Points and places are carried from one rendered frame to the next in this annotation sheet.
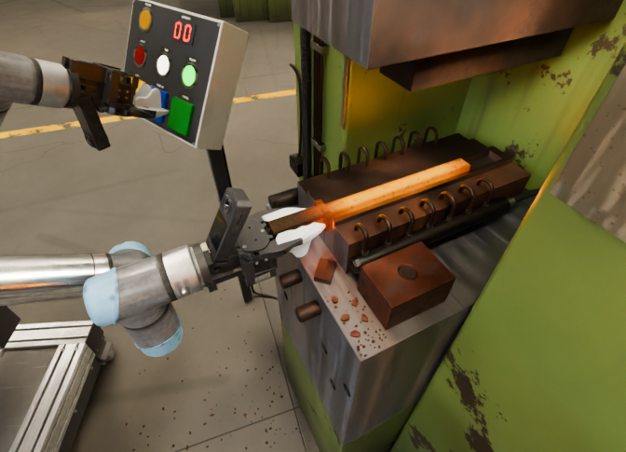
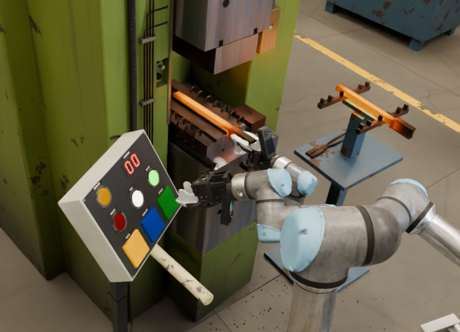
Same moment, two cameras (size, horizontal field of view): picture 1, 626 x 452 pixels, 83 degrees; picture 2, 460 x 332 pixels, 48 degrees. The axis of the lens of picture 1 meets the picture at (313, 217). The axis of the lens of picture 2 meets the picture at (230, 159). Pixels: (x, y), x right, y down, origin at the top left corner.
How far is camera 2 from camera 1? 1.90 m
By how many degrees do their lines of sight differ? 78
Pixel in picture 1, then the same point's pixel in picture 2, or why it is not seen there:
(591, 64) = not seen: hidden behind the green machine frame
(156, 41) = (121, 196)
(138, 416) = not seen: outside the picture
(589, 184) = (265, 45)
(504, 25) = not seen: hidden behind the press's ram
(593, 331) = (269, 72)
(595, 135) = (263, 36)
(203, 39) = (144, 150)
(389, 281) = (255, 117)
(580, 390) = (271, 87)
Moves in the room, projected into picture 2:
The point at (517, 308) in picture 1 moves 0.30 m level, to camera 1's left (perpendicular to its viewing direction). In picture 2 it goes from (255, 90) to (284, 131)
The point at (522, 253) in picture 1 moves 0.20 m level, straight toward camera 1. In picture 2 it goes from (252, 75) to (300, 90)
